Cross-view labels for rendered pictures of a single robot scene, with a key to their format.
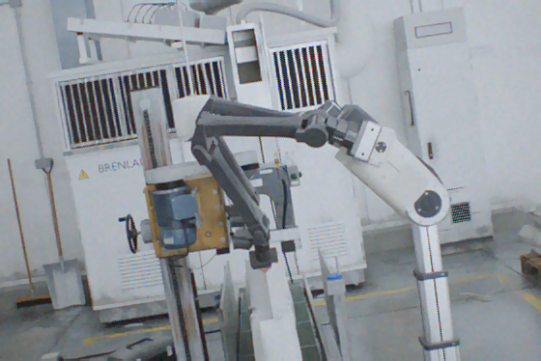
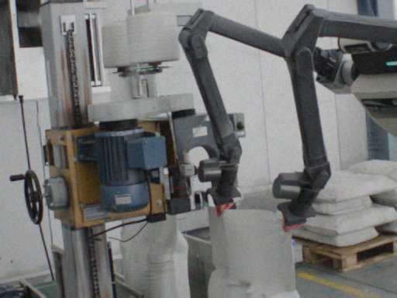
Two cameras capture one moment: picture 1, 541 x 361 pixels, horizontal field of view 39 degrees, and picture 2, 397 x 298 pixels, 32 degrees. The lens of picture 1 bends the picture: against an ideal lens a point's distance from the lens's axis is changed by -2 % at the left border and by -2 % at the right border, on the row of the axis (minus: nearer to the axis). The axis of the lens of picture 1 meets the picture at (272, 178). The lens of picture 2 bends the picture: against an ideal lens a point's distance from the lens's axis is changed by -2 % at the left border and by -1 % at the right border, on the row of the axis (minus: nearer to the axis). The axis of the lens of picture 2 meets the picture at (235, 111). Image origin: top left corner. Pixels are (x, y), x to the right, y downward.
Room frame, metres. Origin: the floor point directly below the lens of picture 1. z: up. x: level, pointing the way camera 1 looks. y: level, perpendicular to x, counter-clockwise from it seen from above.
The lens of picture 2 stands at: (1.13, 1.20, 1.47)
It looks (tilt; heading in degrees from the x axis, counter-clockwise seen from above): 3 degrees down; 329
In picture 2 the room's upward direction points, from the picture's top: 5 degrees counter-clockwise
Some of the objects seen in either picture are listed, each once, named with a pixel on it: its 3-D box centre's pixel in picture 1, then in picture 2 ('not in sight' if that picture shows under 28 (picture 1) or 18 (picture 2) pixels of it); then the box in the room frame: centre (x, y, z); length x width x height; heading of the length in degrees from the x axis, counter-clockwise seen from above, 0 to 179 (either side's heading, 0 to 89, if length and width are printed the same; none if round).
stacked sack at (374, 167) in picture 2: not in sight; (386, 171); (5.40, -2.75, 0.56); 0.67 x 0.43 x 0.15; 1
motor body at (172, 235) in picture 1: (175, 217); (122, 169); (3.14, 0.42, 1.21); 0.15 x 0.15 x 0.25
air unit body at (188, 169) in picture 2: not in sight; (188, 175); (3.24, 0.15, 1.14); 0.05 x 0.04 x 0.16; 91
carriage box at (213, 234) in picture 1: (187, 213); (104, 171); (3.38, 0.40, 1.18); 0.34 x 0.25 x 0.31; 91
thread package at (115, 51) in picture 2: not in sight; (121, 44); (3.41, 0.28, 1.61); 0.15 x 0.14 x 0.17; 1
